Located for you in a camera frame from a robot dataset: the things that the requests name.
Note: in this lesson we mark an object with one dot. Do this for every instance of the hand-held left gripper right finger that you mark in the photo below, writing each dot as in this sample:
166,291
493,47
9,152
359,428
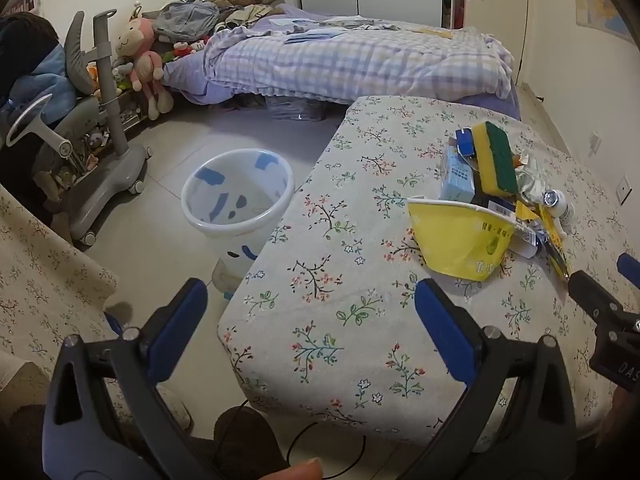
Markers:
445,330

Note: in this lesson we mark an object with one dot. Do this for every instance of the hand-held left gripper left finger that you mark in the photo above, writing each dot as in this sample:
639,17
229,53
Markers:
180,330

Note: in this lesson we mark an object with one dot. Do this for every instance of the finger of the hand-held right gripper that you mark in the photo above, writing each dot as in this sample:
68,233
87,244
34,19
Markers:
629,265
590,292

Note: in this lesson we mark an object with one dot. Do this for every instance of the yellow plastic wrapper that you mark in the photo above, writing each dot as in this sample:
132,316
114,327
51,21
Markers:
550,232

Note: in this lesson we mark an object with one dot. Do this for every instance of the white plastic bottle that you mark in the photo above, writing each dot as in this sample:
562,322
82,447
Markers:
560,207

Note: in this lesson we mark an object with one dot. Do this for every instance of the yellow paper bowl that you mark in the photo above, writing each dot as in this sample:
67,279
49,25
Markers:
450,240

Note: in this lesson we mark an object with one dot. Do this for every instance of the white barcode wrapper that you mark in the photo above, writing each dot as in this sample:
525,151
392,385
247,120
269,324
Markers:
515,230

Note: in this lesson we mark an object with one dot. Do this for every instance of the white plastic waste bin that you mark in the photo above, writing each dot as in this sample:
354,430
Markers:
235,245

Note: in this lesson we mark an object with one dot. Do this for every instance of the silver foil wrapper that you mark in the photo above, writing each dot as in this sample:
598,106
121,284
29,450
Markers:
532,180

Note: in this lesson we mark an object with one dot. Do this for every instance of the light blue carton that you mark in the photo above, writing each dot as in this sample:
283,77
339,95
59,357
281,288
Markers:
457,180

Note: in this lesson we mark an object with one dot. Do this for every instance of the yellow and green sponge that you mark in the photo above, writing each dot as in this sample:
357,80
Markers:
492,160

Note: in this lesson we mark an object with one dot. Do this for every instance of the person's left hand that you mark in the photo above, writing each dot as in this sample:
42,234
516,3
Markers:
300,471

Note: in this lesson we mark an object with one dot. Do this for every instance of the clear plastic storage box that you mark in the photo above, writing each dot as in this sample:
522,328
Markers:
227,280

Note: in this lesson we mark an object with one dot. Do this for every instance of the floral tablecloth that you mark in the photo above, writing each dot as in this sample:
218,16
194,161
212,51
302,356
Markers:
350,260
45,270

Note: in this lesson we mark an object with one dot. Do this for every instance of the grey office chair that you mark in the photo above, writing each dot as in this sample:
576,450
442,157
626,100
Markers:
110,175

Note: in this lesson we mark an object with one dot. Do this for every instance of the low wooden shelf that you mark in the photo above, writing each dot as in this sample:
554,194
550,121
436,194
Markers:
130,115

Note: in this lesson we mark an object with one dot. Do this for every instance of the grey under-bed storage box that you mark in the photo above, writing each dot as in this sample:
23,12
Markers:
300,110

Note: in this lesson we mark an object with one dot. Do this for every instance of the bed with purple sheet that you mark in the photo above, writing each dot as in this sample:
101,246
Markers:
190,70

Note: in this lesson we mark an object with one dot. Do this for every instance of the pink monkey plush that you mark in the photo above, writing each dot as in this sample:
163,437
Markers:
145,65

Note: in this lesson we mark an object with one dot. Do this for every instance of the small red plush toy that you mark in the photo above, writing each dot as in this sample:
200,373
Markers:
187,46

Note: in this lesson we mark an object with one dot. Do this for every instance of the blue jacket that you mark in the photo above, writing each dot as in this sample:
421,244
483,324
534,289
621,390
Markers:
45,80

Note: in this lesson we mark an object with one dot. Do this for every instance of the plaid blanket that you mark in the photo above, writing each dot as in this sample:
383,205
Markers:
350,60

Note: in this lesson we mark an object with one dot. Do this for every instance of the grey backpack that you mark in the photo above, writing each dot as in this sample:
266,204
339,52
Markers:
185,17

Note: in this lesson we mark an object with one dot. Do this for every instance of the blue booklet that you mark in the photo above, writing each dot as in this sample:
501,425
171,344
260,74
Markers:
312,36

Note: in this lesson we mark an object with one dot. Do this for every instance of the beige clothing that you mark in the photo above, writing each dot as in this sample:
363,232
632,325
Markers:
250,12

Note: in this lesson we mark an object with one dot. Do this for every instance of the white wall outlet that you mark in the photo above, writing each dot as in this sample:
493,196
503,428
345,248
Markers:
625,189
595,142

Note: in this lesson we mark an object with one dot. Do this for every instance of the wall map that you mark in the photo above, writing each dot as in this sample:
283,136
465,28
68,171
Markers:
600,5

